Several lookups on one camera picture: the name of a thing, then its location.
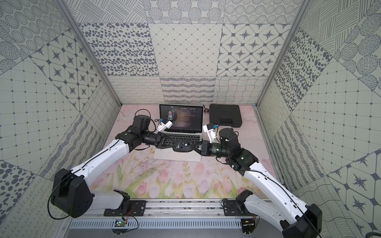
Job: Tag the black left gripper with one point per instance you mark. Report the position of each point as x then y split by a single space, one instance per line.
162 140

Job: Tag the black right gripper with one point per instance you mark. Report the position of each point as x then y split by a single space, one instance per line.
205 148

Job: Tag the black wireless mouse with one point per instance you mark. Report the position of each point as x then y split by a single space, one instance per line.
183 146

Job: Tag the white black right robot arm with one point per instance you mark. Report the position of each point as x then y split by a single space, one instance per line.
292 216

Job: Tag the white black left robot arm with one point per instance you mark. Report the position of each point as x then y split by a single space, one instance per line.
71 192

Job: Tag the silver laptop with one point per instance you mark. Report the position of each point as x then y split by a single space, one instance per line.
187 125

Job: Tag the black plastic tool case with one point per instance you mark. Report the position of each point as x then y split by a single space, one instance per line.
225 115

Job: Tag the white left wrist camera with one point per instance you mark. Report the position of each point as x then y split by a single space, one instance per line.
163 126

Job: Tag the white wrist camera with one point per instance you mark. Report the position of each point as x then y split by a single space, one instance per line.
211 131
163 126

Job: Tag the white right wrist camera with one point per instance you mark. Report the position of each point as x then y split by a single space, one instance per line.
211 131

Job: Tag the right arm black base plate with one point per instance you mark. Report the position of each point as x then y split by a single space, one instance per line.
237 207

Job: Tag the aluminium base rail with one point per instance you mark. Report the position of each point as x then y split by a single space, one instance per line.
180 208

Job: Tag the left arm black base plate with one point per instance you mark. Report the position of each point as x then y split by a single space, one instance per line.
127 207

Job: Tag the white perforated cable duct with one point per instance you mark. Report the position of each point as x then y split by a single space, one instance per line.
159 223

